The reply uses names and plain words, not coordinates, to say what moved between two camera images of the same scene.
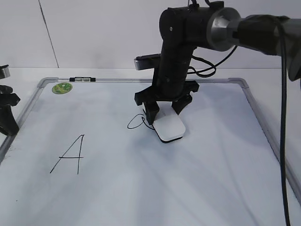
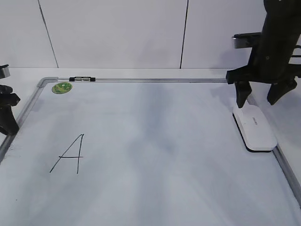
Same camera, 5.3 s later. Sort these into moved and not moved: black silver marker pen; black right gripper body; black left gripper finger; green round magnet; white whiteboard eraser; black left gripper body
Moved: white whiteboard eraser; black right gripper body
Not moved: black left gripper body; black left gripper finger; black silver marker pen; green round magnet
